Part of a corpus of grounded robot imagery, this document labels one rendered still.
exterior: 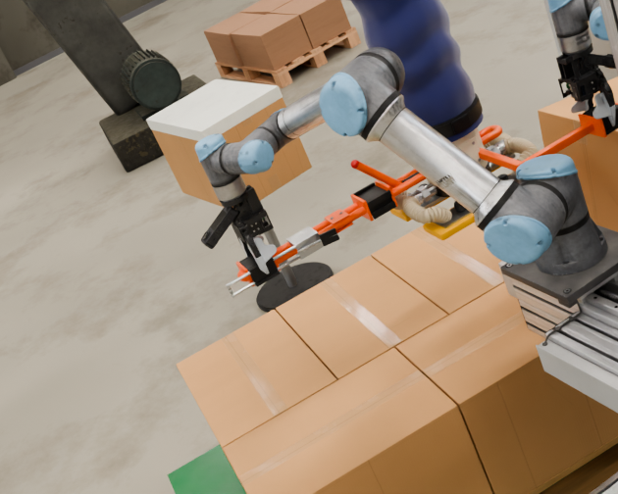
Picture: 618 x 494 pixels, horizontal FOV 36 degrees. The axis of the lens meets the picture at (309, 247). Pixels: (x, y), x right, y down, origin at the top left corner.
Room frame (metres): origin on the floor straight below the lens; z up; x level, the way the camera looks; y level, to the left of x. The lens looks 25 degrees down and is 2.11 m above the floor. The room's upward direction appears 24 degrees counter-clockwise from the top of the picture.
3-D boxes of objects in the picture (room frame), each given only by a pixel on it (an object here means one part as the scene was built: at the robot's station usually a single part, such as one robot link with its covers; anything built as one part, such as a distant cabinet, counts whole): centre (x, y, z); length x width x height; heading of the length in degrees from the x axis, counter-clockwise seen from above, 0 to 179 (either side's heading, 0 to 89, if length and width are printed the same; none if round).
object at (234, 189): (2.17, 0.12, 1.33); 0.08 x 0.08 x 0.05
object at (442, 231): (2.22, -0.47, 1.00); 0.34 x 0.10 x 0.05; 104
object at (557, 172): (1.72, -0.50, 1.20); 0.13 x 0.12 x 0.14; 134
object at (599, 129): (2.13, -0.80, 1.11); 0.09 x 0.08 x 0.05; 14
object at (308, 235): (2.20, 0.00, 1.10); 0.07 x 0.07 x 0.04; 14
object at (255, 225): (2.17, 0.11, 1.25); 0.09 x 0.08 x 0.12; 104
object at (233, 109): (4.12, 0.14, 0.82); 0.60 x 0.40 x 0.40; 23
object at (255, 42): (8.19, -0.50, 0.23); 1.34 x 0.94 x 0.45; 14
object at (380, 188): (2.25, -0.20, 1.10); 0.10 x 0.08 x 0.06; 14
